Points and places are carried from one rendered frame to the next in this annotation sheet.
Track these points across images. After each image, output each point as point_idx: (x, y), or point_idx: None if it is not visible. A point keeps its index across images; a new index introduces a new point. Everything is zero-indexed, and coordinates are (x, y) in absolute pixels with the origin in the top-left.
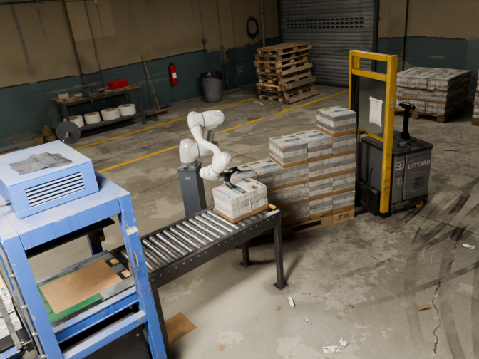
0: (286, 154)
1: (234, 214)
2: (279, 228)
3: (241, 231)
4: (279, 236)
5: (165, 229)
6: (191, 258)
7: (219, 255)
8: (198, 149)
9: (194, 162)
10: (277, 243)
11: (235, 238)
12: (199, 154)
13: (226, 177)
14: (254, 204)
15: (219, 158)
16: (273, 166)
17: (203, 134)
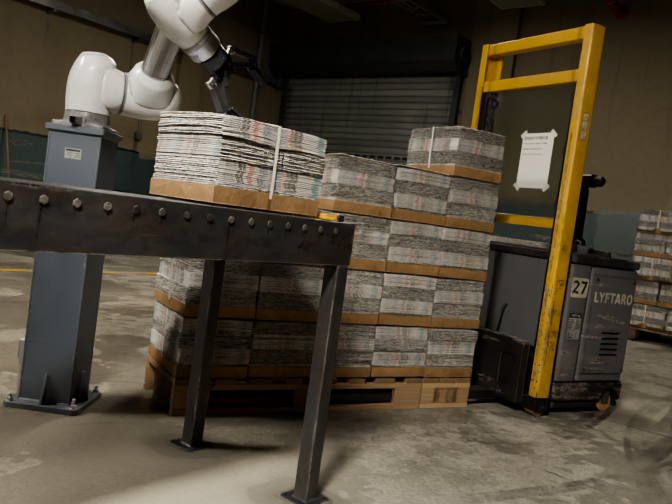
0: (346, 176)
1: (223, 172)
2: (343, 282)
3: (242, 214)
4: (338, 310)
5: None
6: (45, 195)
7: (152, 255)
8: (125, 84)
9: (103, 117)
10: (327, 332)
11: (220, 225)
12: (123, 102)
13: (222, 55)
14: (284, 177)
15: None
16: None
17: (155, 26)
